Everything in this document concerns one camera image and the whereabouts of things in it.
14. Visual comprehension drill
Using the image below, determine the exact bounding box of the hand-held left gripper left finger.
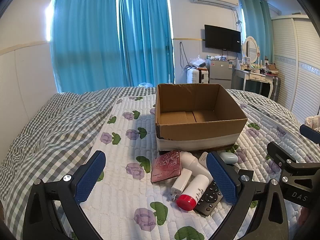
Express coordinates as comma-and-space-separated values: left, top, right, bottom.
22, 150, 107, 240

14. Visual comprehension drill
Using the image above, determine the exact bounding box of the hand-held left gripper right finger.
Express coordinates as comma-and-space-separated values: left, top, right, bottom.
206, 151, 290, 240

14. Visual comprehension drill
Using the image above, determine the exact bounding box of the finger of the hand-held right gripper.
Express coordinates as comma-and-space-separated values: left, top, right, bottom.
299, 124, 320, 144
266, 141, 300, 167

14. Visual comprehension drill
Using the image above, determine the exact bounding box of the light blue earbuds case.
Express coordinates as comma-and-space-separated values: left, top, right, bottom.
220, 152, 238, 165

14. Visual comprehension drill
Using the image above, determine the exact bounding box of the black remote control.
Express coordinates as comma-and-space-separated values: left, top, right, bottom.
194, 179, 223, 217

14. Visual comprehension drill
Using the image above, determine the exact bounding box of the white bottle with red cap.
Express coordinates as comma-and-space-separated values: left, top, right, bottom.
176, 174, 209, 212

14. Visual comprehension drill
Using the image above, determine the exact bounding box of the white roll-on bottle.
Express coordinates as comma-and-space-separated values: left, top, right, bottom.
180, 151, 204, 175

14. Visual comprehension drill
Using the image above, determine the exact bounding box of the white charger plug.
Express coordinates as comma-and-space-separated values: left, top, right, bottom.
171, 168, 192, 202

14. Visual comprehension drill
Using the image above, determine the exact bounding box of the brown cardboard box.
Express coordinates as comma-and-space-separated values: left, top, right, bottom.
154, 83, 248, 153

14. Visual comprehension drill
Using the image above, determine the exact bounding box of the pink embossed case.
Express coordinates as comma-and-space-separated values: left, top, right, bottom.
151, 150, 181, 183

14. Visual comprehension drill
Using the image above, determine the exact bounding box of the white floral quilted mat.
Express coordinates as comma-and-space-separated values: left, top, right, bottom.
80, 94, 320, 240

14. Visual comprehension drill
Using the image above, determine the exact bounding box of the grey checked bedsheet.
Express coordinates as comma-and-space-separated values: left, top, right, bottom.
0, 86, 320, 240

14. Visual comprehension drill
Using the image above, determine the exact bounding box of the white louvred wardrobe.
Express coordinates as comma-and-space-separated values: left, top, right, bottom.
271, 14, 320, 118

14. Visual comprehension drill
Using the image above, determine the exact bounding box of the white dressing table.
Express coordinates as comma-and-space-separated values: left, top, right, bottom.
234, 67, 274, 98

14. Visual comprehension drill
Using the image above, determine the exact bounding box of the silver mini fridge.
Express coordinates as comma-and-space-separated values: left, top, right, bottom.
208, 60, 234, 90

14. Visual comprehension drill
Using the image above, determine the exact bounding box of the white oval mirror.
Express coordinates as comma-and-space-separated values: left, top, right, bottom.
242, 36, 258, 64

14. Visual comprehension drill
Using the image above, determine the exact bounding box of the white suitcase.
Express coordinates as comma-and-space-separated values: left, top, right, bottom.
186, 67, 209, 84

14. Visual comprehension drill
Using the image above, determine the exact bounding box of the crumpled plastic bag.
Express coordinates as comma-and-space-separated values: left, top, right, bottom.
190, 59, 208, 68

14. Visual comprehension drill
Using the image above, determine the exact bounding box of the narrow teal curtain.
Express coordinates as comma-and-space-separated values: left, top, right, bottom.
237, 0, 274, 63

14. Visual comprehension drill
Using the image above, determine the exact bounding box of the wide teal curtain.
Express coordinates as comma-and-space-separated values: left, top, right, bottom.
50, 0, 121, 94

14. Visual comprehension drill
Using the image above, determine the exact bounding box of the teal corner curtain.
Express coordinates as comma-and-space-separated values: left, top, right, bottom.
117, 0, 175, 87

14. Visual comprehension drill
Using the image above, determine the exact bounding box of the black wall television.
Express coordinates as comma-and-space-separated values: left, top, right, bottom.
204, 24, 242, 53

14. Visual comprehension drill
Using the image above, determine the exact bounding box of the dark wall cable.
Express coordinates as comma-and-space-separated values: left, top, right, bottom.
179, 42, 191, 70

